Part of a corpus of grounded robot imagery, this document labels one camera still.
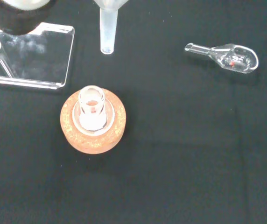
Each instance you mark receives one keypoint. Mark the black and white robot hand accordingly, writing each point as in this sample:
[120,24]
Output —
[16,16]

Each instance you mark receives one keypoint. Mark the black cloth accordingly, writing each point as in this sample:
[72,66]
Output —
[170,151]

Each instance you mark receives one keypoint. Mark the glass round-bottom flask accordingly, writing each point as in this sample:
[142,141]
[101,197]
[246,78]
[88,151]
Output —
[92,112]

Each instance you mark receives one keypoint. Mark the clear acrylic funnel stand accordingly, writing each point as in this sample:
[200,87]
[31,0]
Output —
[35,53]

